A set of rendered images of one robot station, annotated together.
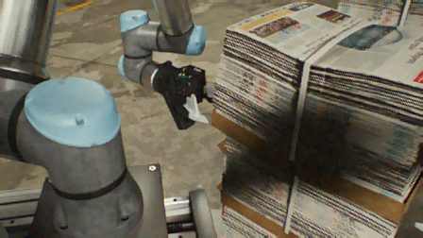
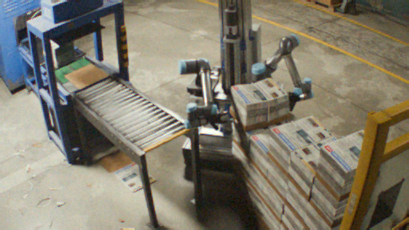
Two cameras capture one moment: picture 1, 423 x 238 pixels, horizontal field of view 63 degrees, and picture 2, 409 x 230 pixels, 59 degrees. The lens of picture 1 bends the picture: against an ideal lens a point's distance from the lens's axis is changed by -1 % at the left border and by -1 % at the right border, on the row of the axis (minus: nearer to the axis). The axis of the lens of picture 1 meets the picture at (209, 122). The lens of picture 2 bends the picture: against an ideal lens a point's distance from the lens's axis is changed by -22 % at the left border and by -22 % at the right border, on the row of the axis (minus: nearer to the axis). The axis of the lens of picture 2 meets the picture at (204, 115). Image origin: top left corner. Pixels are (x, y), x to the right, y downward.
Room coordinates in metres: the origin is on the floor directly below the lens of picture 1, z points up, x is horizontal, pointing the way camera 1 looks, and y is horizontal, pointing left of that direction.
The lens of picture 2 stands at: (1.66, -3.00, 2.70)
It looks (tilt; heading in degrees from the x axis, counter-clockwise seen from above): 32 degrees down; 119
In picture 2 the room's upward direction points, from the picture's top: 3 degrees counter-clockwise
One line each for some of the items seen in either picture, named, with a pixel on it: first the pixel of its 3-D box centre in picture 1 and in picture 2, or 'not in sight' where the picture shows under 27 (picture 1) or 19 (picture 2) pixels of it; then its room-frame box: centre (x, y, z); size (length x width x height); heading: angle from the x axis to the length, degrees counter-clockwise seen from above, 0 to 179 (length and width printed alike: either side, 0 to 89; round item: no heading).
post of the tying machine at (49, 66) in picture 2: not in sight; (55, 100); (-1.35, -0.66, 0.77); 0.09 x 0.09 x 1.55; 69
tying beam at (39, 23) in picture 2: not in sight; (71, 15); (-1.47, -0.14, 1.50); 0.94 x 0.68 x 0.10; 69
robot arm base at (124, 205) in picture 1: (93, 190); not in sight; (0.41, 0.19, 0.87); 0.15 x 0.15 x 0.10
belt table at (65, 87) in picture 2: not in sight; (78, 77); (-1.47, -0.14, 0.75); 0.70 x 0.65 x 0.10; 159
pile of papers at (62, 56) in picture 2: not in sight; (60, 50); (-2.00, 0.06, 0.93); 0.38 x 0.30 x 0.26; 159
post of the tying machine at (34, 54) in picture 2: not in sight; (39, 81); (-1.91, -0.44, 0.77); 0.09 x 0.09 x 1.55; 69
